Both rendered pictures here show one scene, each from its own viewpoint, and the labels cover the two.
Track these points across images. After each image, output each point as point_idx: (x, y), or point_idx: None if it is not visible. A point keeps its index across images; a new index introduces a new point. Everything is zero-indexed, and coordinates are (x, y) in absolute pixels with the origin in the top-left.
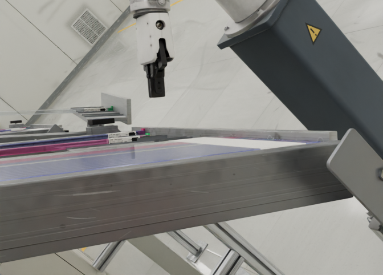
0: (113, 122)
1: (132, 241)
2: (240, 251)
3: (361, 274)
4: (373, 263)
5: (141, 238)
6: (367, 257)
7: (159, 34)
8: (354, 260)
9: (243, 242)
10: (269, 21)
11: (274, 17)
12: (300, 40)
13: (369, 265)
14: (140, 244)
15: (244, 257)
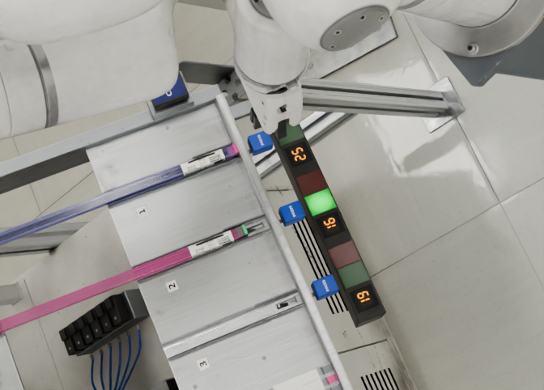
0: (187, 98)
1: (193, 2)
2: (354, 112)
3: (518, 108)
4: (541, 104)
5: None
6: (538, 87)
7: (281, 117)
8: (521, 77)
9: (361, 104)
10: (478, 86)
11: (490, 76)
12: (529, 61)
13: (535, 101)
14: (205, 2)
15: (359, 112)
